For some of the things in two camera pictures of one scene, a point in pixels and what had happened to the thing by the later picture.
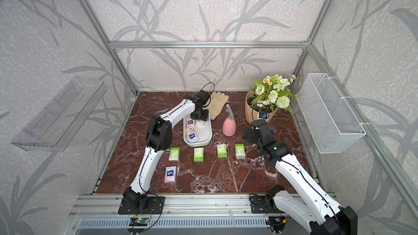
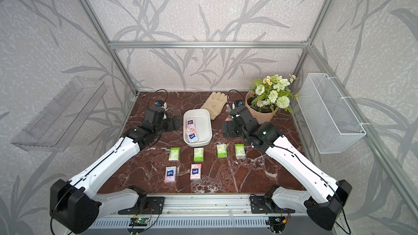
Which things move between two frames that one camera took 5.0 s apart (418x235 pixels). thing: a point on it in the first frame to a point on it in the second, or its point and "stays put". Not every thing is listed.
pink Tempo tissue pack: (190, 124) stays put
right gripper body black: (250, 137) to (231, 131)
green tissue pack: (174, 154) stays put
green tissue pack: (222, 152) stays put
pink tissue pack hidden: (192, 136) stays put
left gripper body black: (203, 116) to (166, 125)
